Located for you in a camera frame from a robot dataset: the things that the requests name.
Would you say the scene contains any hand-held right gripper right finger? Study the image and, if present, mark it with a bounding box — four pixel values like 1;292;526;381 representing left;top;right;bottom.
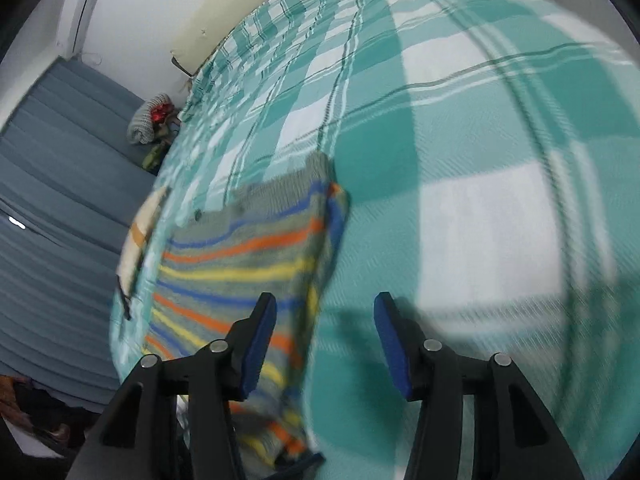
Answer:
374;291;586;480

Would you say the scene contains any pile of clothes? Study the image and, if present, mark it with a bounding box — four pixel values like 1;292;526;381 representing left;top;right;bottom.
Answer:
125;92;182;172

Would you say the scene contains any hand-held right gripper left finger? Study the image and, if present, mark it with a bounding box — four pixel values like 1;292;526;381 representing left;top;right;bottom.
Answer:
65;292;278;480

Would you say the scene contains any cream padded headboard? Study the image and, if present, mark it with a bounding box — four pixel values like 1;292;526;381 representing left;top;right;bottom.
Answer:
170;0;328;75

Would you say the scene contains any folded cream cloth orange stripe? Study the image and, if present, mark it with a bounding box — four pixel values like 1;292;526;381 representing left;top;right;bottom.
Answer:
114;185;174;322

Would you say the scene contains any white air conditioner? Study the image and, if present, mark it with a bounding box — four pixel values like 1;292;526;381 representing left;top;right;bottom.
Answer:
55;0;102;59

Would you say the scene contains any blue-grey curtain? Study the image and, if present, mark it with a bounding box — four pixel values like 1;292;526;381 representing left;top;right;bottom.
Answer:
0;57;160;407

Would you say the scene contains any teal plaid blanket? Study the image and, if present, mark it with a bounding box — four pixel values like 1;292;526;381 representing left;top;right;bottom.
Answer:
109;0;640;480

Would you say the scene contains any dark cloth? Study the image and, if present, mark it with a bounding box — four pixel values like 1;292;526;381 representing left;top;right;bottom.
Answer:
0;374;103;458

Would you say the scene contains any striped knit sweater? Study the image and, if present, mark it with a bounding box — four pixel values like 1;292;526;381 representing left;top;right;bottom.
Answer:
141;151;351;476

